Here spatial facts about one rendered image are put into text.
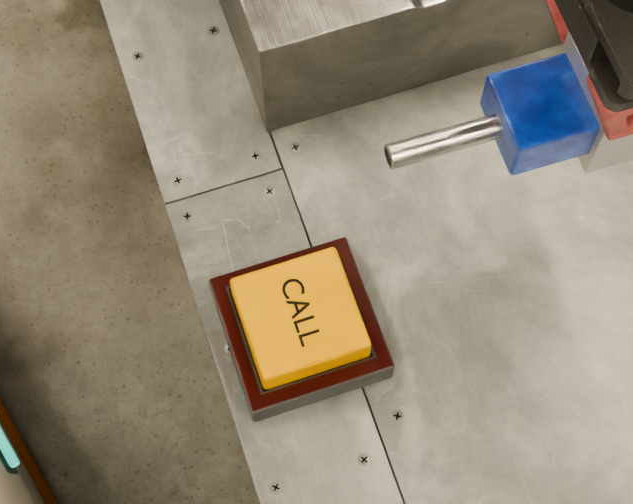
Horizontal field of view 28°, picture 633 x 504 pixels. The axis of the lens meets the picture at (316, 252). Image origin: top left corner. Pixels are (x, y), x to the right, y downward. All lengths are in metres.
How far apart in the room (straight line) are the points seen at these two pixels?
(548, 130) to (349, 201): 0.17
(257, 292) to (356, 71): 0.14
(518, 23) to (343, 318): 0.20
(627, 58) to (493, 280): 0.24
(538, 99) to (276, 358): 0.19
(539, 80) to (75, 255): 1.08
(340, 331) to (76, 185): 1.02
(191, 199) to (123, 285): 0.86
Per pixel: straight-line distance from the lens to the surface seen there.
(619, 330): 0.71
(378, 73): 0.73
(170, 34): 0.78
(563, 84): 0.60
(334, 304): 0.66
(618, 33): 0.50
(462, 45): 0.74
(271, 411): 0.67
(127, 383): 1.54
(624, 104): 0.51
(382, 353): 0.67
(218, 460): 1.50
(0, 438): 1.28
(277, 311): 0.66
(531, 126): 0.59
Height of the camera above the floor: 1.46
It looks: 67 degrees down
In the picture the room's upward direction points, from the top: 1 degrees counter-clockwise
